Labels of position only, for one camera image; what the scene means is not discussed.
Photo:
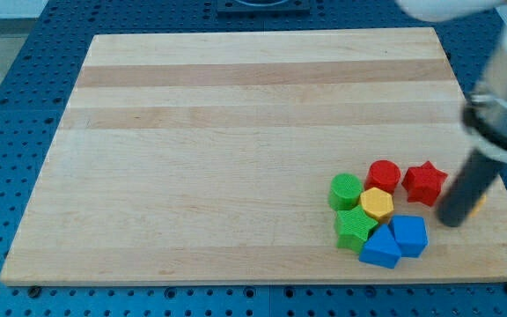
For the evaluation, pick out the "wooden board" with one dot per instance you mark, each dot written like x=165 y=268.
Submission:
x=207 y=158

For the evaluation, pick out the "red cylinder block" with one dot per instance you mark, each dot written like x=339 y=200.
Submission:
x=383 y=174

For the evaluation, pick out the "yellow block behind rod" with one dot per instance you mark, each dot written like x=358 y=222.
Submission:
x=478 y=205

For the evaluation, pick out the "blue pentagon block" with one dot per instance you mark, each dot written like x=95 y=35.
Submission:
x=410 y=233

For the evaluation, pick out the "red star block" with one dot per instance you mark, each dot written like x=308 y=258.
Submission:
x=424 y=183

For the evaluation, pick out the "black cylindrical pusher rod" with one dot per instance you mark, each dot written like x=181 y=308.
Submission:
x=474 y=178

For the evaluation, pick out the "blue triangle block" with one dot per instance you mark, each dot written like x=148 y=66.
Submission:
x=381 y=249

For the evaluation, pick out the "yellow hexagon block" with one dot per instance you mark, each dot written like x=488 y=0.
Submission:
x=377 y=204

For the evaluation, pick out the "green star block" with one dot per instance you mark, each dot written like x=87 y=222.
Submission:
x=353 y=228

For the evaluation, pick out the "green cylinder block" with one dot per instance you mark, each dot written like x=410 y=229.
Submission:
x=344 y=192

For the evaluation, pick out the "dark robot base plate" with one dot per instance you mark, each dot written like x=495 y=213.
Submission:
x=262 y=6

